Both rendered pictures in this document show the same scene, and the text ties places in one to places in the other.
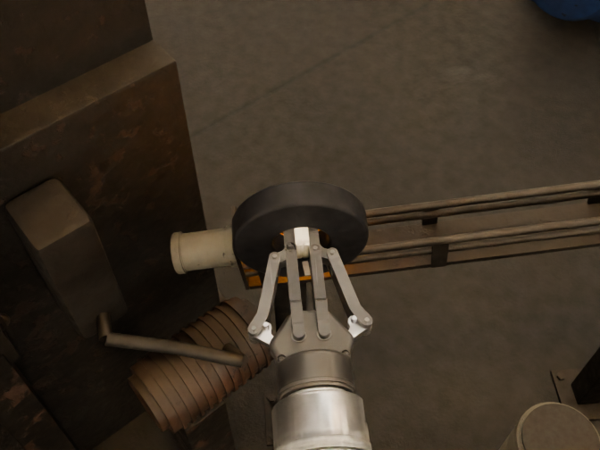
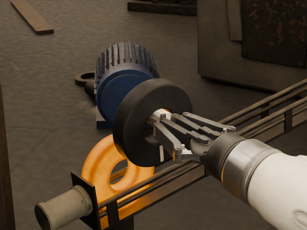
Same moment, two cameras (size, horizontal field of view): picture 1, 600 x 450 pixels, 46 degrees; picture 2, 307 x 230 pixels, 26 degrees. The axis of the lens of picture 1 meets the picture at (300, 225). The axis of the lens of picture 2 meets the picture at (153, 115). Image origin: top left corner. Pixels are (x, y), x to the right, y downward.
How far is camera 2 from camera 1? 72 cm
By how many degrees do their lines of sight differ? 39
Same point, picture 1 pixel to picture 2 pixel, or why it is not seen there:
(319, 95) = not seen: outside the picture
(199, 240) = (60, 198)
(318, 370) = (235, 137)
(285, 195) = (148, 85)
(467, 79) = not seen: hidden behind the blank
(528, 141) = not seen: hidden behind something
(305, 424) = (252, 151)
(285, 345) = (202, 148)
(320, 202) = (169, 83)
